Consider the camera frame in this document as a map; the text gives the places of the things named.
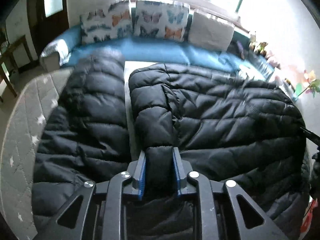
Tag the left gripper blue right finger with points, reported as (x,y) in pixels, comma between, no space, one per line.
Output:
(180,177)

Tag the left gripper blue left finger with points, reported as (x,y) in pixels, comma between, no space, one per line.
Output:
(138,178)

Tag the black puffer down coat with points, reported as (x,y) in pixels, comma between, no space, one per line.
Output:
(249,131)

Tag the red plastic bag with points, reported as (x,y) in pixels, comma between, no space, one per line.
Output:
(307,218)

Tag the grey star quilted mattress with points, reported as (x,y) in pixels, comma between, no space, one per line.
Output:
(18,150)

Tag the plush toy bear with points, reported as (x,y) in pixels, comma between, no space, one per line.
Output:
(260,48)

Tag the white plush cat toy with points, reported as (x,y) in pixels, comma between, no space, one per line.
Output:
(252,40)

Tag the blue sofa bench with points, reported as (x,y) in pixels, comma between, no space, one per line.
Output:
(66,50)

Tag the plain white pillow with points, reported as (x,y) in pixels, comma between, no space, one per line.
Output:
(209,33)

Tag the left butterfly pillow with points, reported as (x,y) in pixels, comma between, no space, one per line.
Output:
(105,24)

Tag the dark wooden side table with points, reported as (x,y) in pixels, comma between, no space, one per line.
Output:
(8,56)

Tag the dark wooden door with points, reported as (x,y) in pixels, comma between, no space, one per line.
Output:
(47,19)

